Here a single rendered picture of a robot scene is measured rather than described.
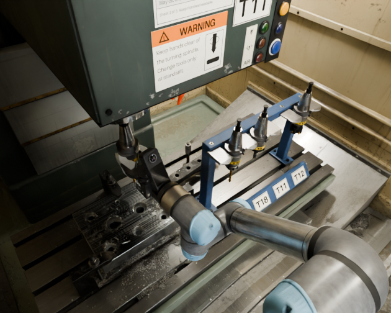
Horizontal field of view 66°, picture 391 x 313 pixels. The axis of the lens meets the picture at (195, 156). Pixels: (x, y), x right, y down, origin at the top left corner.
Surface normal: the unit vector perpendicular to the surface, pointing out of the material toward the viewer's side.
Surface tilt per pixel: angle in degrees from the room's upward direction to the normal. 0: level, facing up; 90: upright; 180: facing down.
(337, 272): 13
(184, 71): 90
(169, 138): 0
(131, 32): 90
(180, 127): 0
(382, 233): 17
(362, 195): 24
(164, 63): 90
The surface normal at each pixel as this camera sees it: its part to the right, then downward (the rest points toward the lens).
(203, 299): -0.07, -0.65
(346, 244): -0.15, -0.97
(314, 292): -0.10, -0.82
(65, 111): 0.62, 0.57
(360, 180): -0.30, -0.47
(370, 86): -0.79, 0.42
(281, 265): 0.13, -0.76
